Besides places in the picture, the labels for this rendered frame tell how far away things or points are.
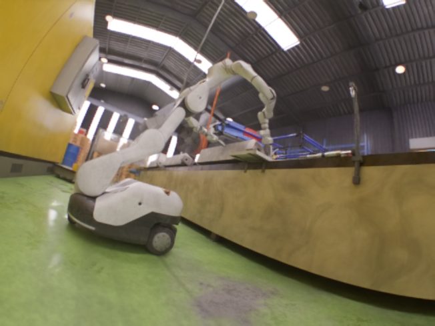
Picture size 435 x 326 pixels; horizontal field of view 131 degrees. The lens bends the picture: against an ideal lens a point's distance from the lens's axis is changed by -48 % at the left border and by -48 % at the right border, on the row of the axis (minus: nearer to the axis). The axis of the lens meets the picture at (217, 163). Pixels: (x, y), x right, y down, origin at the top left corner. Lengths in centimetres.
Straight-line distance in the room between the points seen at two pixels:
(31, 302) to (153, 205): 70
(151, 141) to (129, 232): 52
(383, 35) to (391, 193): 1004
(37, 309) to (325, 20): 1064
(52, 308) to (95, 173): 72
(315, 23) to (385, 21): 352
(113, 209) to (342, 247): 114
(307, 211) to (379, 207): 44
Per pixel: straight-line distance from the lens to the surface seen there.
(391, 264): 105
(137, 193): 92
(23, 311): 54
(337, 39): 1073
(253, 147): 163
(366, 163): 112
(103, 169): 105
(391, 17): 1053
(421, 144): 1188
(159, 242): 103
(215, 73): 155
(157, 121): 854
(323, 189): 116
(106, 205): 92
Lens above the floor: 37
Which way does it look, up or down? 12 degrees up
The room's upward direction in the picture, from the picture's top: 14 degrees clockwise
